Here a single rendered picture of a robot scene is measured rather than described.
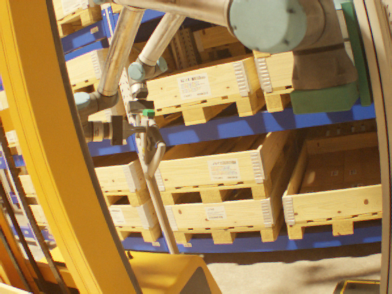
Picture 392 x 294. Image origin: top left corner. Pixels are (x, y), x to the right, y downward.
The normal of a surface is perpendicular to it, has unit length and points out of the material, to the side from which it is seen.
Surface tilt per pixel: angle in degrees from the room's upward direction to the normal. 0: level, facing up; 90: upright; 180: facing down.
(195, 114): 90
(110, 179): 90
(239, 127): 90
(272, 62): 90
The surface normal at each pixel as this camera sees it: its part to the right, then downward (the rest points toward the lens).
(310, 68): -0.70, -0.01
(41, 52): 0.89, -0.12
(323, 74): -0.44, -0.04
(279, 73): -0.40, 0.31
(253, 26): -0.58, 0.36
